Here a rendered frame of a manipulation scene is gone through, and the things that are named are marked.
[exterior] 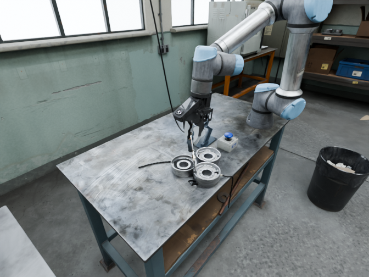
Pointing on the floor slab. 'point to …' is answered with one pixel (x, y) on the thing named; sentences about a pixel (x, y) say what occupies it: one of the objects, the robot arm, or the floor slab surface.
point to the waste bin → (336, 178)
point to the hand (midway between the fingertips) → (190, 141)
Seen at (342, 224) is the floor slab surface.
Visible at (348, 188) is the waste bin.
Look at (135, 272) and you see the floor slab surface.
